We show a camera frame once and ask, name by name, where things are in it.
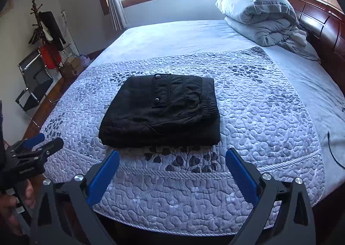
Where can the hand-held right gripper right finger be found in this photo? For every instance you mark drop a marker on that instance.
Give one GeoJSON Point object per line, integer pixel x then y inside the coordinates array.
{"type": "Point", "coordinates": [242, 177]}

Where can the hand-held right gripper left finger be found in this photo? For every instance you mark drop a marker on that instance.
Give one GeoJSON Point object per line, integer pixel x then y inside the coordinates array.
{"type": "Point", "coordinates": [103, 177]}

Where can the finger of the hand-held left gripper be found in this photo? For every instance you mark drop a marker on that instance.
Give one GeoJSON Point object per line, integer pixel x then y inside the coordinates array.
{"type": "Point", "coordinates": [33, 139]}
{"type": "Point", "coordinates": [45, 147]}

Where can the black pants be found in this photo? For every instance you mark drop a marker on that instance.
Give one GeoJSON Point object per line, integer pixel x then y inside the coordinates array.
{"type": "Point", "coordinates": [161, 115]}

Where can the person's left hand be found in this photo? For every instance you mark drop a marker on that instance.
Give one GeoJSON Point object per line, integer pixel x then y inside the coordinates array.
{"type": "Point", "coordinates": [8, 207]}

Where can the grey quilted floral blanket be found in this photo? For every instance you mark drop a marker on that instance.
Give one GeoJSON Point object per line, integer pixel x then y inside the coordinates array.
{"type": "Point", "coordinates": [256, 112]}

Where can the cardboard box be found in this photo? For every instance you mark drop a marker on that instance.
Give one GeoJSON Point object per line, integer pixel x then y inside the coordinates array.
{"type": "Point", "coordinates": [71, 68]}

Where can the red garment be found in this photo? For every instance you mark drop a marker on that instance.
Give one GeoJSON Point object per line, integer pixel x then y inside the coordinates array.
{"type": "Point", "coordinates": [50, 57]}

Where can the black hanging garment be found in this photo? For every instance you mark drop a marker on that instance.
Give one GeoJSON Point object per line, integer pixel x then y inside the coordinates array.
{"type": "Point", "coordinates": [52, 26]}

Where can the wooden coat rack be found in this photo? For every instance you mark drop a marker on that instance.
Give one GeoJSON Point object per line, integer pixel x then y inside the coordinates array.
{"type": "Point", "coordinates": [34, 14]}

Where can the bed with light blue sheet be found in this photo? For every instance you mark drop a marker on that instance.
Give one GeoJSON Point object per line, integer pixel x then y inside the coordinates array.
{"type": "Point", "coordinates": [175, 37]}

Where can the folded grey duvet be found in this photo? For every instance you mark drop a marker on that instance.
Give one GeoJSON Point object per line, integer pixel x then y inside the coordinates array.
{"type": "Point", "coordinates": [256, 13]}

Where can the dark wooden headboard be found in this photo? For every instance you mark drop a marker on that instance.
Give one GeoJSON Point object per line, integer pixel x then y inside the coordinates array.
{"type": "Point", "coordinates": [323, 26]}

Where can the black metal frame chair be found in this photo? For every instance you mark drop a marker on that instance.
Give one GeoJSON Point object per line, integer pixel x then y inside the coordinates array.
{"type": "Point", "coordinates": [36, 79]}

